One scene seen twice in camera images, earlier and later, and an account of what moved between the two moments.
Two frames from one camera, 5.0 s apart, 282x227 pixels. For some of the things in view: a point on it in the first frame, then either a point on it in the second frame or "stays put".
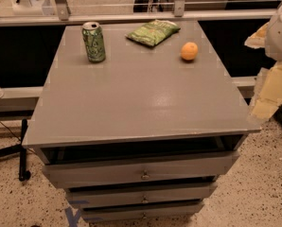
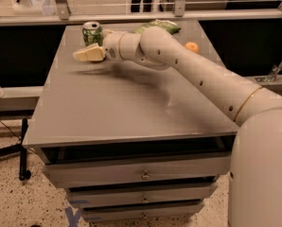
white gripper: [281, 37] to [111, 46]
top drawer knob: [145, 177] stays put
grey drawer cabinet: [142, 134] stays put
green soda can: [95, 43] stays put
